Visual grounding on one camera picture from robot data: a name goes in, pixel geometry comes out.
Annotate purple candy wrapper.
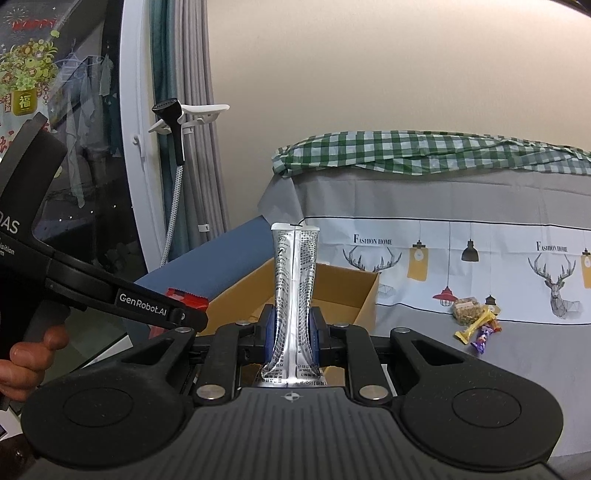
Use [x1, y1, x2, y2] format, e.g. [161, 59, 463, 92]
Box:
[470, 324, 494, 355]

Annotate person's left hand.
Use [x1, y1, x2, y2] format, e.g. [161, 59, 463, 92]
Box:
[0, 324, 71, 403]

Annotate blue fabric bolster cushion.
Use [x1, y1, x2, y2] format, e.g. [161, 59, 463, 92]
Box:
[131, 216, 278, 319]

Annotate gold packet with red end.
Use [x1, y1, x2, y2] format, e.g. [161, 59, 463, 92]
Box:
[455, 306, 502, 343]

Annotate teal curtain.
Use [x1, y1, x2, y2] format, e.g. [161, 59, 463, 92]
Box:
[150, 0, 185, 264]

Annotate white window frame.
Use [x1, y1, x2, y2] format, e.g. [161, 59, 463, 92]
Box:
[117, 0, 172, 274]

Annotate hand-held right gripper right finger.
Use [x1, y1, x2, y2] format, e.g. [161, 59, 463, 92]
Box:
[310, 307, 481, 406]

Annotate white steamer hanger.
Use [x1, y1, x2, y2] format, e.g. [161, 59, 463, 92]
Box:
[148, 104, 230, 136]

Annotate green checked cloth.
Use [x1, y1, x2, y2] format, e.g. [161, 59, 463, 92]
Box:
[271, 130, 591, 177]

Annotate hanging clothes behind glass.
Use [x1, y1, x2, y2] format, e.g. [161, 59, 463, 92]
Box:
[65, 51, 117, 209]

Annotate clear packet of mixed nuts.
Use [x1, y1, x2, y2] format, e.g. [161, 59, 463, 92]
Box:
[451, 299, 485, 322]

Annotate festive window sticker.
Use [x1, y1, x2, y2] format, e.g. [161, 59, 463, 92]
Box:
[0, 0, 63, 116]

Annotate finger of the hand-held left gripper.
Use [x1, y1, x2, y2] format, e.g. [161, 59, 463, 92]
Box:
[174, 302, 209, 334]

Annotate grey printed bed cover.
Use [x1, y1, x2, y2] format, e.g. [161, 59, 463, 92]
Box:
[256, 157, 591, 467]

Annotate cardboard box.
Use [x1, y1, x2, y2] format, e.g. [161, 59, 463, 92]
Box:
[198, 257, 380, 387]

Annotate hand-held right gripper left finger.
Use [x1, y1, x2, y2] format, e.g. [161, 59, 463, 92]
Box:
[115, 305, 279, 407]

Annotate silver stick packet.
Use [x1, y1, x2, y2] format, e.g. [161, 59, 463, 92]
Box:
[261, 222, 331, 387]

